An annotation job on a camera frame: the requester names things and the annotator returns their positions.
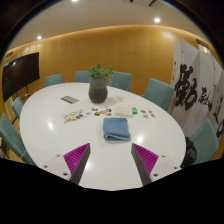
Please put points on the dark square sticker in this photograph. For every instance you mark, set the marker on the dark square sticker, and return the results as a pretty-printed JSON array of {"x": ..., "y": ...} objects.
[{"x": 97, "y": 113}]

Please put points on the ceiling lights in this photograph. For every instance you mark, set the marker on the ceiling lights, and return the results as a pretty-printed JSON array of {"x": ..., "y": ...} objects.
[{"x": 156, "y": 20}]

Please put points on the round blue orange sticker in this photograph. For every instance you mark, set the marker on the round blue orange sticker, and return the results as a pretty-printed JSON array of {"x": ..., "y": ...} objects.
[{"x": 108, "y": 110}]

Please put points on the small orange sticker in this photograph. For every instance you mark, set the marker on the small orange sticker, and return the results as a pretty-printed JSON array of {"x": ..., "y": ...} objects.
[{"x": 88, "y": 113}]

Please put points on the blue towel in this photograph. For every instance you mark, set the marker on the blue towel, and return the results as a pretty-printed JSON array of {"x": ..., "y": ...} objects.
[{"x": 116, "y": 128}]

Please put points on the small round sticker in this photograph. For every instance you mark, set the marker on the small round sticker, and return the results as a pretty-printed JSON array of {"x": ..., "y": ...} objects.
[
  {"x": 145, "y": 116},
  {"x": 143, "y": 111},
  {"x": 153, "y": 116},
  {"x": 149, "y": 112}
]

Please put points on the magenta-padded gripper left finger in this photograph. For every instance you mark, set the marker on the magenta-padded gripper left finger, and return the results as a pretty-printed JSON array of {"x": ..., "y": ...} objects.
[{"x": 76, "y": 159}]

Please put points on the black television screen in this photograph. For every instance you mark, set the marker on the black television screen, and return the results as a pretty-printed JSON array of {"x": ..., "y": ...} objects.
[{"x": 20, "y": 75}]

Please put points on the teal chairs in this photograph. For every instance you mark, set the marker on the teal chairs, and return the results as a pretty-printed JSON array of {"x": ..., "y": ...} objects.
[{"x": 159, "y": 93}]

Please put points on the black bag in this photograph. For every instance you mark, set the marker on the black bag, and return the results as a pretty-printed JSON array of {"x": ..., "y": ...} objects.
[{"x": 188, "y": 152}]

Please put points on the white calligraphy folding screen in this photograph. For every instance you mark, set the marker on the white calligraphy folding screen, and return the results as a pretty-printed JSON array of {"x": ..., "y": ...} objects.
[{"x": 193, "y": 90}]

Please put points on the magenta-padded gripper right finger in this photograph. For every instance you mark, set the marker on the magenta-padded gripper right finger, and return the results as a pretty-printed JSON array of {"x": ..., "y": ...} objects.
[{"x": 146, "y": 159}]

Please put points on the small green packet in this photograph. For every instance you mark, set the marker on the small green packet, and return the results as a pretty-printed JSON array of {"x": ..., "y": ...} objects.
[{"x": 134, "y": 110}]

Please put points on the grey ribbed pot with plant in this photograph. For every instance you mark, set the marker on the grey ribbed pot with plant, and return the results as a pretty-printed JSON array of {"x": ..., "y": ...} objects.
[{"x": 97, "y": 90}]

